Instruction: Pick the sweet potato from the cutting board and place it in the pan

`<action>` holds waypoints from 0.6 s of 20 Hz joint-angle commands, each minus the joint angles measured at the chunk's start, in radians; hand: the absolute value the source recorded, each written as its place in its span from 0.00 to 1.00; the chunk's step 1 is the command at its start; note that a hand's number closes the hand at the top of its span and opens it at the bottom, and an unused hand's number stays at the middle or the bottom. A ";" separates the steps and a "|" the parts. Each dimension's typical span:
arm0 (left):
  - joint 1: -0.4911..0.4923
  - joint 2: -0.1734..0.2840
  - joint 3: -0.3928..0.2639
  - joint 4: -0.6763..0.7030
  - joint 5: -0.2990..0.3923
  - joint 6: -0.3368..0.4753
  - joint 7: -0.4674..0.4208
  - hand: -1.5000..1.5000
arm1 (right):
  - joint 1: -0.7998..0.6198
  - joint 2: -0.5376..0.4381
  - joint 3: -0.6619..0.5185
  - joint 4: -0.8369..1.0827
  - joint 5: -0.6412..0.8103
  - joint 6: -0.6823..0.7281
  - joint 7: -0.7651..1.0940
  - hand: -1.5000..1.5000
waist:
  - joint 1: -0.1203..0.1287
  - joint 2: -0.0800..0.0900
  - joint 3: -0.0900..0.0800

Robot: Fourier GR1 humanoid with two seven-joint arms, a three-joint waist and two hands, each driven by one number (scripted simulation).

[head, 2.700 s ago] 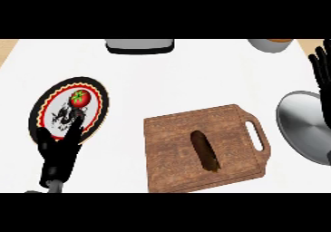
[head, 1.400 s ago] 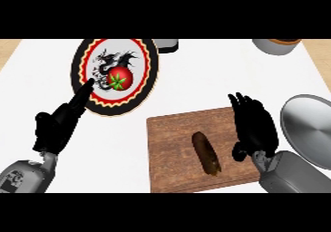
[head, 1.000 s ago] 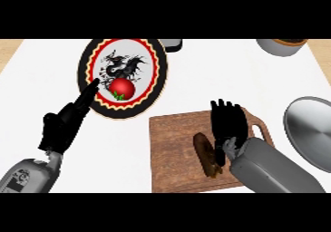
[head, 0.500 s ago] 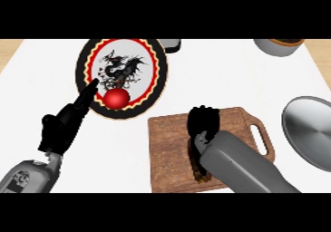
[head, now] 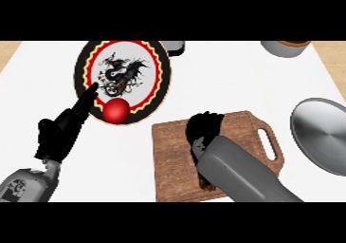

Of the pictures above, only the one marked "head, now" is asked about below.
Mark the oval dragon print plate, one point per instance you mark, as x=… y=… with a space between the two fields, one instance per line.
x=121 y=79

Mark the brown wooden cutting board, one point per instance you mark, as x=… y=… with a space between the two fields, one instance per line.
x=178 y=164

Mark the red apple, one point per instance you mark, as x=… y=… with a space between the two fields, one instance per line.
x=115 y=110

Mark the brown sweet potato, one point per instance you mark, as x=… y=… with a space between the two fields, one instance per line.
x=207 y=186

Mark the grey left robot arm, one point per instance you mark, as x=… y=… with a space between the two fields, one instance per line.
x=30 y=183

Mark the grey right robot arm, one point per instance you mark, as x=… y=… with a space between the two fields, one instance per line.
x=241 y=171

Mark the grey and black container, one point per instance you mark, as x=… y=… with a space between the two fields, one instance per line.
x=173 y=47

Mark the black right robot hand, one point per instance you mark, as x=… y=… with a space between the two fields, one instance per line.
x=203 y=129

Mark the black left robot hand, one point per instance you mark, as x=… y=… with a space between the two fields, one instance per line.
x=59 y=132

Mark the grey pot with brown rim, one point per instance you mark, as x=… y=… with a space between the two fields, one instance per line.
x=285 y=48

